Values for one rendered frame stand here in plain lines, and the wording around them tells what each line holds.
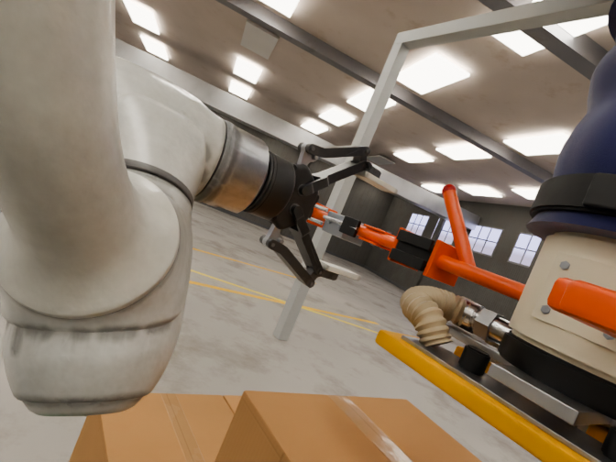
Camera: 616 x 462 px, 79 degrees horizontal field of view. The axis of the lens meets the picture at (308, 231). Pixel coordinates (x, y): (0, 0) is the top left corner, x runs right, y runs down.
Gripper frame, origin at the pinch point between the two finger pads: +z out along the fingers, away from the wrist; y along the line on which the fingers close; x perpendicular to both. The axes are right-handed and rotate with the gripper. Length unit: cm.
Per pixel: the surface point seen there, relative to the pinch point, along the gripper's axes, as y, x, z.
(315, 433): 28.7, 5.4, 0.8
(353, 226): -0.2, -13.7, 9.9
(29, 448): 123, -111, -9
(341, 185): -40, -245, 189
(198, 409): 69, -57, 20
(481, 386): 10.4, 22.6, 0.8
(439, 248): -1.8, 5.4, 10.1
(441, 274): 1.7, 5.5, 13.2
